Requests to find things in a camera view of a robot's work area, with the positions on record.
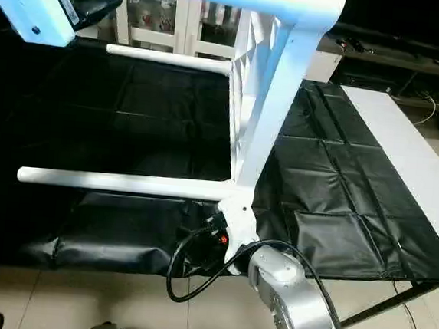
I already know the white plastic table top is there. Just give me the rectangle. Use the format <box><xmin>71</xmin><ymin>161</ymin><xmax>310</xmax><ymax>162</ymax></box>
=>
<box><xmin>215</xmin><ymin>0</ymin><xmax>349</xmax><ymax>222</ymax></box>

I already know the white glass-door cabinet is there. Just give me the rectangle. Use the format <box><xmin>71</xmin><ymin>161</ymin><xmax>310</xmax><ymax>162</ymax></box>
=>
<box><xmin>106</xmin><ymin>0</ymin><xmax>254</xmax><ymax>62</ymax></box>

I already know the black work mat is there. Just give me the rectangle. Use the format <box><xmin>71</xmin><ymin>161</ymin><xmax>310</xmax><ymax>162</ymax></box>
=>
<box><xmin>0</xmin><ymin>31</ymin><xmax>439</xmax><ymax>303</ymax></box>

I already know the black metal stand leg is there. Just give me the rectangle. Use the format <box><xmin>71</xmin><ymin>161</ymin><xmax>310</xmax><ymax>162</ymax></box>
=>
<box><xmin>339</xmin><ymin>271</ymin><xmax>439</xmax><ymax>329</ymax></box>

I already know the white drawer unit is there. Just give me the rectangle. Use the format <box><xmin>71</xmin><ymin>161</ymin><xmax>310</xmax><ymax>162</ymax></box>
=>
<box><xmin>303</xmin><ymin>48</ymin><xmax>346</xmax><ymax>86</ymax></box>

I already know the white flat board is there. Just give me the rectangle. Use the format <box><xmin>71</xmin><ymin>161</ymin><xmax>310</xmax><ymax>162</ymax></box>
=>
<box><xmin>326</xmin><ymin>84</ymin><xmax>439</xmax><ymax>263</ymax></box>

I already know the dark low sideboard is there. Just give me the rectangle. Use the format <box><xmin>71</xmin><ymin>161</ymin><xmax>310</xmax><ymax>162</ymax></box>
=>
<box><xmin>318</xmin><ymin>20</ymin><xmax>439</xmax><ymax>109</ymax></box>

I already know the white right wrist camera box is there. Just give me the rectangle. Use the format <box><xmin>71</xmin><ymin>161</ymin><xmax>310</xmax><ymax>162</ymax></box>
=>
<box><xmin>211</xmin><ymin>195</ymin><xmax>264</xmax><ymax>266</ymax></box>

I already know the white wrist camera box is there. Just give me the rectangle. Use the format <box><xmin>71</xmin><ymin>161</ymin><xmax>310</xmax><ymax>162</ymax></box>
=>
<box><xmin>211</xmin><ymin>195</ymin><xmax>264</xmax><ymax>266</ymax></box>
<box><xmin>0</xmin><ymin>0</ymin><xmax>82</xmax><ymax>50</ymax></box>

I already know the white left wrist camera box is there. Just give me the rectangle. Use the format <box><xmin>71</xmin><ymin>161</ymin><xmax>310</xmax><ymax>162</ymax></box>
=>
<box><xmin>0</xmin><ymin>0</ymin><xmax>82</xmax><ymax>50</ymax></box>

